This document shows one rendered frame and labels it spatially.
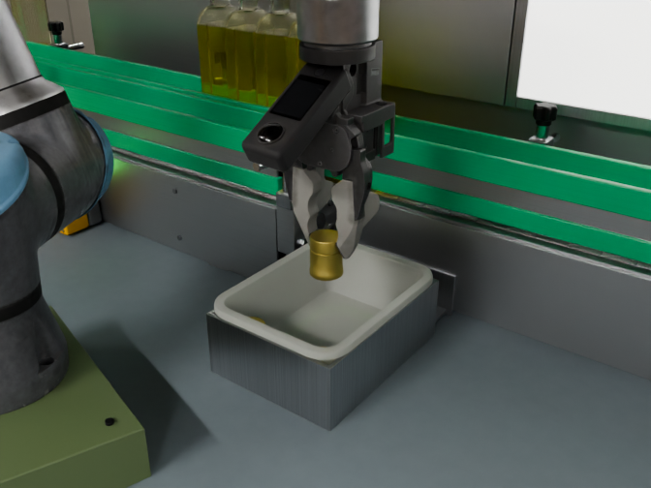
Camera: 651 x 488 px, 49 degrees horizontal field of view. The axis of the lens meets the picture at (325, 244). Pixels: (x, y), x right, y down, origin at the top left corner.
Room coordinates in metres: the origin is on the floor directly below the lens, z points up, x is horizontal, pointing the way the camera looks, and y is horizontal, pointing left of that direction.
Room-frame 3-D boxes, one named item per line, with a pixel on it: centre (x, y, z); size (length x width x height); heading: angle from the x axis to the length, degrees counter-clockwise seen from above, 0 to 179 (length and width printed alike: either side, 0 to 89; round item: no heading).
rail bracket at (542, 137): (0.87, -0.28, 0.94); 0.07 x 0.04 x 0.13; 143
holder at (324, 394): (0.73, -0.02, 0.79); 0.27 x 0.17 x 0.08; 143
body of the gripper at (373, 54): (0.68, -0.02, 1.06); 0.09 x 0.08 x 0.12; 144
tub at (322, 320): (0.70, 0.00, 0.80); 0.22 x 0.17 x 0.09; 143
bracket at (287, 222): (0.87, 0.02, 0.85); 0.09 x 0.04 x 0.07; 143
